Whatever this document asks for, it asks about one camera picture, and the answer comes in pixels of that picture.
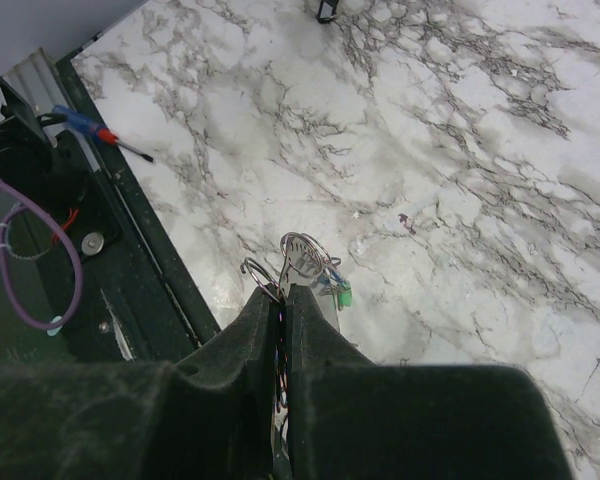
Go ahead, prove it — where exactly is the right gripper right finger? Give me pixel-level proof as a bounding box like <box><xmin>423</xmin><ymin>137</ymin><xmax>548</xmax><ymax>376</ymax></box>
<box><xmin>287</xmin><ymin>286</ymin><xmax>572</xmax><ymax>479</ymax></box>

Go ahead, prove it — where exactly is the aluminium extrusion rail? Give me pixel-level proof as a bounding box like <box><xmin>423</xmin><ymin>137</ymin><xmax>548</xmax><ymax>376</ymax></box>
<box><xmin>4</xmin><ymin>48</ymin><xmax>67</xmax><ymax>115</ymax></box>

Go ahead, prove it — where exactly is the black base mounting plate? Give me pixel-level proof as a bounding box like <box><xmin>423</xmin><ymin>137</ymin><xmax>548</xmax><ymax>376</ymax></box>
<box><xmin>0</xmin><ymin>54</ymin><xmax>221</xmax><ymax>366</ymax></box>

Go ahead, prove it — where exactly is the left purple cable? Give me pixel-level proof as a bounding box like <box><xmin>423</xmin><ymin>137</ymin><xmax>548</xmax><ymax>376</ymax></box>
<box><xmin>0</xmin><ymin>167</ymin><xmax>85</xmax><ymax>334</ymax></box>

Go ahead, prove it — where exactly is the blue handled screwdriver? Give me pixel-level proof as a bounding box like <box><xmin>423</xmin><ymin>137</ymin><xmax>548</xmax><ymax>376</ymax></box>
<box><xmin>52</xmin><ymin>105</ymin><xmax>154</xmax><ymax>163</ymax></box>

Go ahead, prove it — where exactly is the keyring bunch with keys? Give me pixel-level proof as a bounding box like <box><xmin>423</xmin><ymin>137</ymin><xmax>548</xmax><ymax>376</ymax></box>
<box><xmin>239</xmin><ymin>231</ymin><xmax>355</xmax><ymax>466</ymax></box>

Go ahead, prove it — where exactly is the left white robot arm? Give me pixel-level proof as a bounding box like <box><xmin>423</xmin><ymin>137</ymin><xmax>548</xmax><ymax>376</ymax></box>
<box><xmin>0</xmin><ymin>77</ymin><xmax>89</xmax><ymax>215</ymax></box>

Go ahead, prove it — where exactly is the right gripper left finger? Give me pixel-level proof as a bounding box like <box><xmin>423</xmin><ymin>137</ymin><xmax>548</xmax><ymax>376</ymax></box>
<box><xmin>0</xmin><ymin>291</ymin><xmax>276</xmax><ymax>479</ymax></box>

